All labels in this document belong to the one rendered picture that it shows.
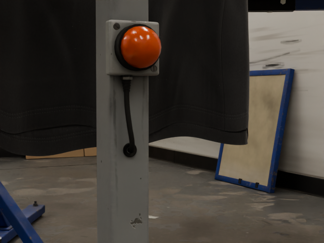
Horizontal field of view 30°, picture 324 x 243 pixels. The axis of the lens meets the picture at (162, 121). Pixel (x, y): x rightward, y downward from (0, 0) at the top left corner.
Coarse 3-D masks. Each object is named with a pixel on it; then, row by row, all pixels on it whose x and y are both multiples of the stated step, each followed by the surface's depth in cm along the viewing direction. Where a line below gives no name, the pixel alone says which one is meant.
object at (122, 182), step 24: (96, 0) 58; (120, 0) 56; (144, 0) 57; (96, 24) 58; (120, 24) 54; (144, 24) 56; (96, 48) 59; (96, 72) 59; (120, 72) 55; (144, 72) 56; (96, 96) 59; (120, 96) 56; (144, 96) 57; (96, 120) 59; (120, 120) 56; (144, 120) 57; (96, 144) 59; (120, 144) 56; (144, 144) 57; (120, 168) 56; (144, 168) 58; (120, 192) 57; (144, 192) 58; (120, 216) 57; (144, 216) 58; (120, 240) 57; (144, 240) 58
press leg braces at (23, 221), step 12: (0, 192) 201; (0, 204) 200; (12, 204) 199; (0, 216) 237; (12, 216) 197; (24, 216) 198; (0, 228) 242; (12, 228) 245; (24, 228) 195; (24, 240) 194; (36, 240) 194
